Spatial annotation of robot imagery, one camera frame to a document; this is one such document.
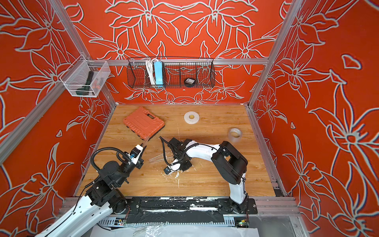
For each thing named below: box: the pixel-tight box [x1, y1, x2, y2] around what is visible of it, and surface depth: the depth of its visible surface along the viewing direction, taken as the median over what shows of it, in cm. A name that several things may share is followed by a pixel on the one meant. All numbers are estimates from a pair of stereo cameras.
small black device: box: [184, 78, 196, 86], surface depth 97 cm
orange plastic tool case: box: [123, 107, 165, 141], surface depth 103 cm
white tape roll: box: [183, 111, 200, 125], surface depth 112 cm
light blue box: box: [153, 61, 164, 85], surface depth 92 cm
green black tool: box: [75, 71, 94, 96], surface depth 82 cm
